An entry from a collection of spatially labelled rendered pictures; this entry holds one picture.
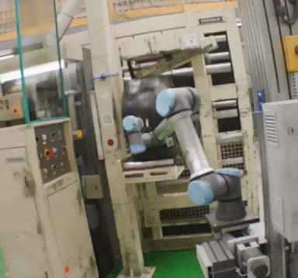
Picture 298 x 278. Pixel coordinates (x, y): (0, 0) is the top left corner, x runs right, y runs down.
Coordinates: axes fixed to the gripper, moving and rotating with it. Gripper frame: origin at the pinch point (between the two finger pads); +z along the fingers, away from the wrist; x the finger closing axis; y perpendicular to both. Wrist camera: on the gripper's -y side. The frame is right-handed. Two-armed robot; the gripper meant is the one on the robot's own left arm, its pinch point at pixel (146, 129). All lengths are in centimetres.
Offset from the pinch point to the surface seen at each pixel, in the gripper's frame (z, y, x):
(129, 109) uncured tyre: 8.3, 13.7, 11.0
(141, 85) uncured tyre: 16.4, 29.4, 4.0
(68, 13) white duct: 45, 104, 66
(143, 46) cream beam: 48, 64, 7
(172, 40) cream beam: 48, 65, -15
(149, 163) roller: 24.2, -20.4, 6.4
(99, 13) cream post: 19, 86, 29
